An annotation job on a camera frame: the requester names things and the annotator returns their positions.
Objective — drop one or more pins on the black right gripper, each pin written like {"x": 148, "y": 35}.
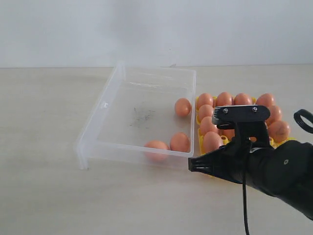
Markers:
{"x": 229, "y": 161}

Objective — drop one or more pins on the yellow plastic egg tray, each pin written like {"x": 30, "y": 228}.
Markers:
{"x": 273, "y": 144}

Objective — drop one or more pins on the clear plastic box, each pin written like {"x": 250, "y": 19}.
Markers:
{"x": 137, "y": 105}

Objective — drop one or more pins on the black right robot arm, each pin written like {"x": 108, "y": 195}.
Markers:
{"x": 285, "y": 172}

